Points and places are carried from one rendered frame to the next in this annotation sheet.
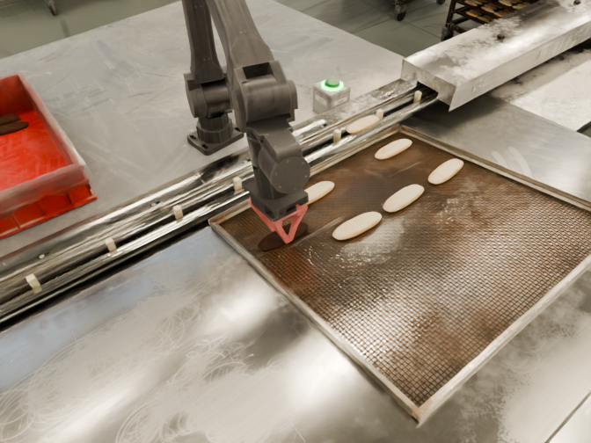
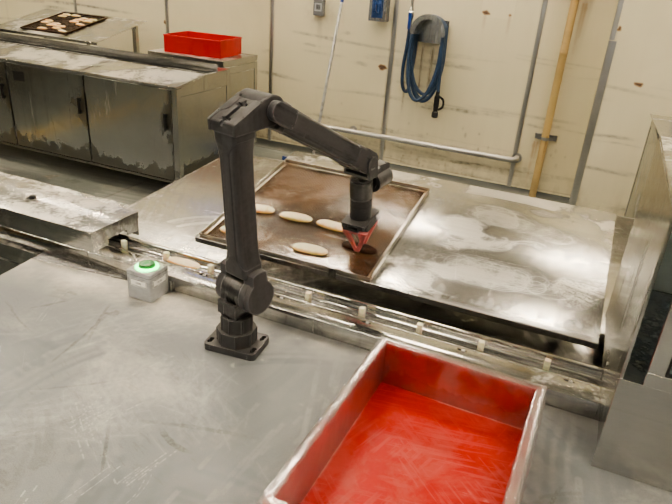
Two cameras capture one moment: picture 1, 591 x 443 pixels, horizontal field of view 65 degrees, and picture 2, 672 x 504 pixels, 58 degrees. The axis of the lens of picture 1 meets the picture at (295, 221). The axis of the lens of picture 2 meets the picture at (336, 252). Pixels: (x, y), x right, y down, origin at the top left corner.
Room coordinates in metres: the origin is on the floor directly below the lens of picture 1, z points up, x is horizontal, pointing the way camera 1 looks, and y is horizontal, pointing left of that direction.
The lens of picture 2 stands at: (1.33, 1.26, 1.59)
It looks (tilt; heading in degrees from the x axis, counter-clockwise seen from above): 25 degrees down; 240
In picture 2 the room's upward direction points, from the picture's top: 4 degrees clockwise
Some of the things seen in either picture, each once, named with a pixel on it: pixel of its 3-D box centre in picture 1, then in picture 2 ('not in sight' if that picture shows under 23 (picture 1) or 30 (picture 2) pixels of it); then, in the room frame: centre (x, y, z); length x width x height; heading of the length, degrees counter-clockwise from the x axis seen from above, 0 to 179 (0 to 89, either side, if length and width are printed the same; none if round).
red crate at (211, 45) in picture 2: not in sight; (203, 44); (-0.20, -3.67, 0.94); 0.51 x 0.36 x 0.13; 132
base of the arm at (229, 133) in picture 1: (214, 125); (236, 329); (0.94, 0.20, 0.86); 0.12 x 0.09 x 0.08; 134
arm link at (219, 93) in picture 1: (215, 100); (242, 294); (0.93, 0.18, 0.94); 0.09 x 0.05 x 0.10; 22
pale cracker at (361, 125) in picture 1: (362, 123); (183, 262); (0.96, -0.17, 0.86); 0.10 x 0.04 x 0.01; 128
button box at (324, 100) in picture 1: (331, 104); (149, 286); (1.06, -0.09, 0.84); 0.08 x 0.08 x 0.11; 38
